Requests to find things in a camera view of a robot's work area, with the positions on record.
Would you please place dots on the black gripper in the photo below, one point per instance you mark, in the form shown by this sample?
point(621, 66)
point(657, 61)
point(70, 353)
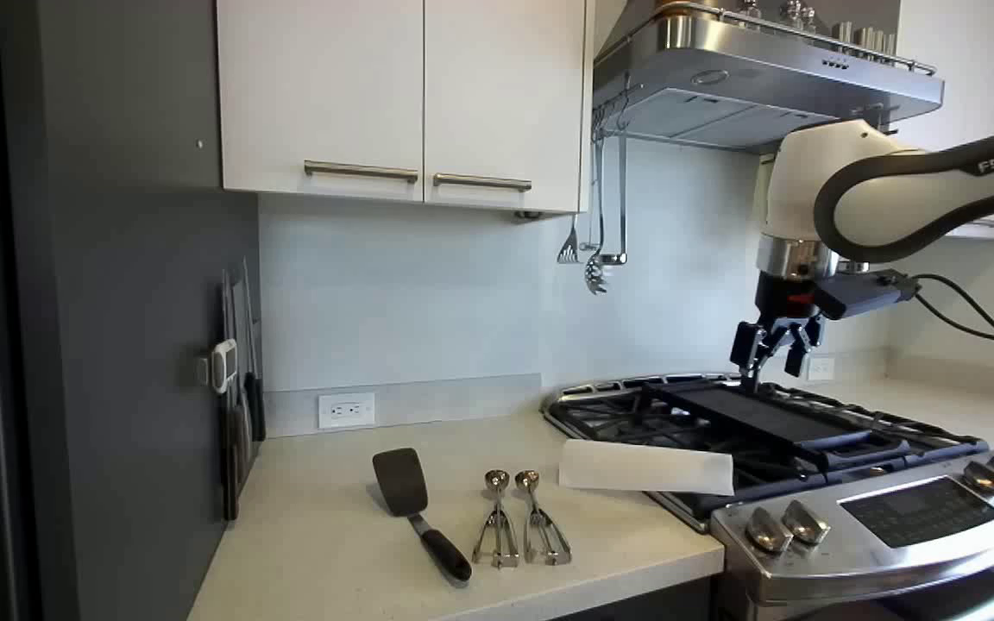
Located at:
point(790, 300)

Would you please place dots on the white cloth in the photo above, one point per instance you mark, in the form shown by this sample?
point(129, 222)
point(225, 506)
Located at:
point(646, 468)

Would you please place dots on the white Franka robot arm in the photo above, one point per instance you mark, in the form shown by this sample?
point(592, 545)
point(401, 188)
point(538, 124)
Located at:
point(863, 158)

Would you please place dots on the black griddle tray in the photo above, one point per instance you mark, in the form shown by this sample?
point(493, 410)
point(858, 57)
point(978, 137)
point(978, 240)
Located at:
point(774, 414)

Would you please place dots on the hanging metal ladle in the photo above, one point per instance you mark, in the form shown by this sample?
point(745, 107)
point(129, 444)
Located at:
point(598, 271)

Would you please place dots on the stainless steel gas range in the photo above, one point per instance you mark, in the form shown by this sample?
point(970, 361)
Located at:
point(863, 540)

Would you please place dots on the hanging metal slotted turner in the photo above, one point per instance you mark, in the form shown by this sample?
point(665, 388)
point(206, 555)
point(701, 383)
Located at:
point(572, 241)

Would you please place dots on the stainless steel range hood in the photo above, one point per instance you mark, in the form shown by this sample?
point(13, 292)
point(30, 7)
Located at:
point(739, 81)

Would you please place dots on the metal ice cream scoop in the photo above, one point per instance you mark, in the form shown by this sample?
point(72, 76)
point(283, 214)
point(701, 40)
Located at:
point(544, 536)
point(493, 536)

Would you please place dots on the narrow white cabinet door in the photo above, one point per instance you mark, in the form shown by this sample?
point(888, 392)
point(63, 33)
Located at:
point(500, 96)

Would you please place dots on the black spatula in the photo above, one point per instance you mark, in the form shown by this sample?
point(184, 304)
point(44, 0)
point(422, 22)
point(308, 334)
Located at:
point(401, 483)

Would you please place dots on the white electrical outlet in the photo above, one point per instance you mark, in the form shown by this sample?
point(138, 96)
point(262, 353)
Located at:
point(346, 410)

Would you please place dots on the wide white cabinet door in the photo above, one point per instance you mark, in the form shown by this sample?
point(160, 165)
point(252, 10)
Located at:
point(317, 92)

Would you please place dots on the white kitchen timer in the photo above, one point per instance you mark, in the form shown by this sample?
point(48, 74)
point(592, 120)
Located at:
point(223, 365)

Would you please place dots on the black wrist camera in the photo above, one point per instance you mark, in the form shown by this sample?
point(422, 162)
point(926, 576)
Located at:
point(863, 294)

